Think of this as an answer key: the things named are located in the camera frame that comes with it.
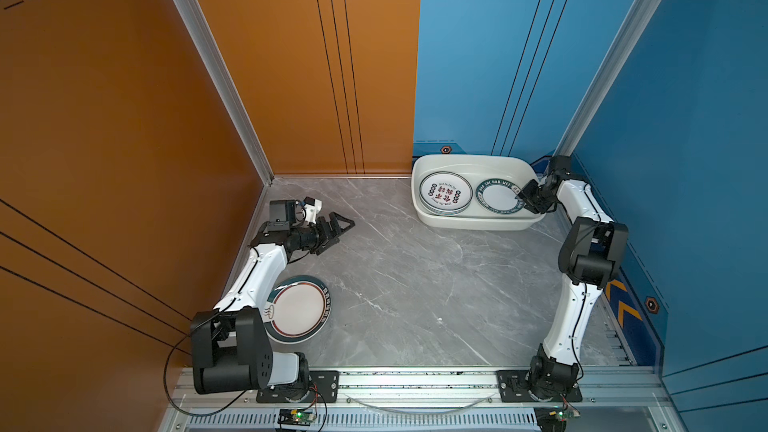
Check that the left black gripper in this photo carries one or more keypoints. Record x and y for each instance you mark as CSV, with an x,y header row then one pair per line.
x,y
332,236

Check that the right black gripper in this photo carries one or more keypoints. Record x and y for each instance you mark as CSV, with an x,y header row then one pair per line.
x,y
525,194

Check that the green lettered plate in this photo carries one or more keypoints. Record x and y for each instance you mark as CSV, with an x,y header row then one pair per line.
x,y
499,196

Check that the white plastic bin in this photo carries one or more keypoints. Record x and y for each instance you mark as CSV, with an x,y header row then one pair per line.
x,y
476,169

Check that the red character plate front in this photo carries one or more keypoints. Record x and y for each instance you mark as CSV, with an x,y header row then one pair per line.
x,y
445,193

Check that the green red rim plate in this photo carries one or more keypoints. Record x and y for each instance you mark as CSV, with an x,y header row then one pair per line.
x,y
297,309

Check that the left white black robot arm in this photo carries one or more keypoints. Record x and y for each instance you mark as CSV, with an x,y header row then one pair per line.
x,y
230,347

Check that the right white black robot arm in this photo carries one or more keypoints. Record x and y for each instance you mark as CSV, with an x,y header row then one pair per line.
x,y
589,259

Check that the left green circuit board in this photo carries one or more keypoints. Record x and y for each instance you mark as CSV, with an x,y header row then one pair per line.
x,y
296,419

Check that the right circuit board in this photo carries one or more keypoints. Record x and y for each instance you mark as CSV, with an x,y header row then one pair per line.
x,y
555,420

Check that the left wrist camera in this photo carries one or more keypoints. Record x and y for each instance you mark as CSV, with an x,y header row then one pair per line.
x,y
311,209

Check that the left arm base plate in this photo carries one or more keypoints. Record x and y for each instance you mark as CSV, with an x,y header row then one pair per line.
x,y
326,382

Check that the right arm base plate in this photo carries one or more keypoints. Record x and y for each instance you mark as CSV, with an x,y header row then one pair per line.
x,y
513,388

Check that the aluminium front rail frame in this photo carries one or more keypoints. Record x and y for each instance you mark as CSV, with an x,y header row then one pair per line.
x,y
450,398

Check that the left aluminium corner post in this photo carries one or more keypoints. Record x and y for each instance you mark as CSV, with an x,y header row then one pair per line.
x,y
205,43

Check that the aluminium corner post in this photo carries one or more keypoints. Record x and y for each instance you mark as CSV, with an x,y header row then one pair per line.
x,y
205,43
632,28

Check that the right aluminium corner post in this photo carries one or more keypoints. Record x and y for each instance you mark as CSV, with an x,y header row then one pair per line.
x,y
632,28

